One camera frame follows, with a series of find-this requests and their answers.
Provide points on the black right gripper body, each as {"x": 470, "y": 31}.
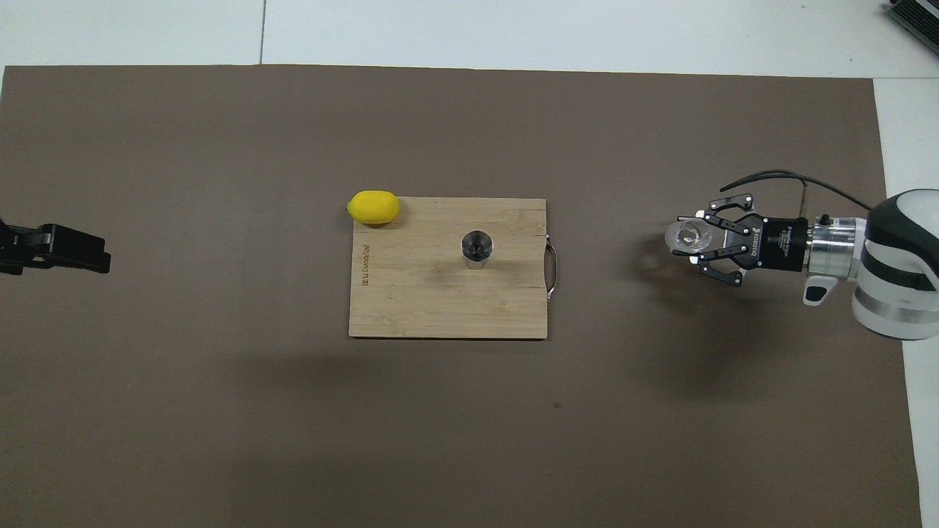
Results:
{"x": 777, "y": 246}

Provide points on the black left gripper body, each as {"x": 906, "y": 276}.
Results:
{"x": 20, "y": 249}

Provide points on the brown table mat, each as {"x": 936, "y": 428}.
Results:
{"x": 147, "y": 147}

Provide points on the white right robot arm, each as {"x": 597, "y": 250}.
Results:
{"x": 899, "y": 264}

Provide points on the grey ribbed device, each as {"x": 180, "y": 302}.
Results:
{"x": 917, "y": 18}

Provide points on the yellow lemon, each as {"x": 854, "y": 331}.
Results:
{"x": 374, "y": 207}

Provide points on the clear glass cup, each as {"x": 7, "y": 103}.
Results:
{"x": 686, "y": 236}

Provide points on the wooden cutting board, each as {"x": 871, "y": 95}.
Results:
{"x": 425, "y": 293}

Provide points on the steel double jigger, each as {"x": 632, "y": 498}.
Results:
{"x": 477, "y": 248}

